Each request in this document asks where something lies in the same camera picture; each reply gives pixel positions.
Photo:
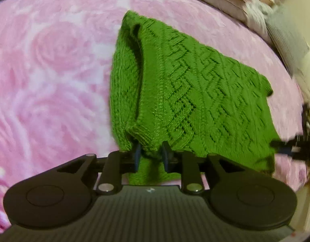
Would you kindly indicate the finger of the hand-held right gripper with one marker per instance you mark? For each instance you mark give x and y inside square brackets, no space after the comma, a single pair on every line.
[287,149]

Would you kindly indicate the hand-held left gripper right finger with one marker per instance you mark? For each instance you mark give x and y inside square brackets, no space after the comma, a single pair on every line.
[166,156]

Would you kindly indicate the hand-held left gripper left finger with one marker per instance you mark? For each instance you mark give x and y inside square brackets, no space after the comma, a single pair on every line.
[137,156]

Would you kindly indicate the green knit sweater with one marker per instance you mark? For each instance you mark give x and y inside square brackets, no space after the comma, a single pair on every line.
[195,93]

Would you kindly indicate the long white cushion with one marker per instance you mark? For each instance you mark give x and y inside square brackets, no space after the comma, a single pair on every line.
[307,70]

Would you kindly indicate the pink rose blanket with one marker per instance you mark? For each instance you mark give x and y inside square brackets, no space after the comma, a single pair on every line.
[56,80]

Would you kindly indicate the grey checked pillow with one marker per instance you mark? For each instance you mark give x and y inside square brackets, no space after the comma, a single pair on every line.
[286,37]

